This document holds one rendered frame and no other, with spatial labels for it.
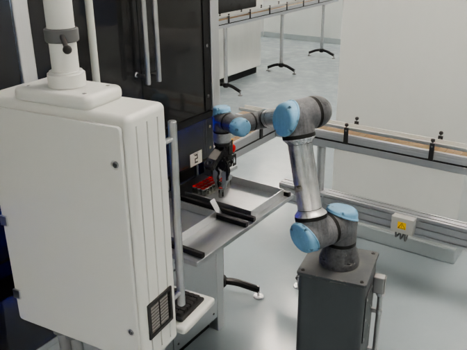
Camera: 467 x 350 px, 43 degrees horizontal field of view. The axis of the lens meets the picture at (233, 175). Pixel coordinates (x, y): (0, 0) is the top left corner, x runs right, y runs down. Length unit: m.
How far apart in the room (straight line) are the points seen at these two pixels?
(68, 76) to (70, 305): 0.68
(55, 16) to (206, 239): 1.05
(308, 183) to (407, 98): 1.77
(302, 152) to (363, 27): 1.82
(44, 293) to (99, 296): 0.22
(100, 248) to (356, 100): 2.52
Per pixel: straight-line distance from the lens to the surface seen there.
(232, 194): 2.60
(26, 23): 1.93
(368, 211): 3.36
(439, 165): 3.11
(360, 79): 3.81
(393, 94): 3.75
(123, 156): 1.47
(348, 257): 2.24
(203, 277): 2.94
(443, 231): 3.26
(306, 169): 2.05
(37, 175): 1.69
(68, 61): 1.59
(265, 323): 3.28
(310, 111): 2.03
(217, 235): 2.27
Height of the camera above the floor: 1.97
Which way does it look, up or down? 23 degrees down
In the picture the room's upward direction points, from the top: 1 degrees counter-clockwise
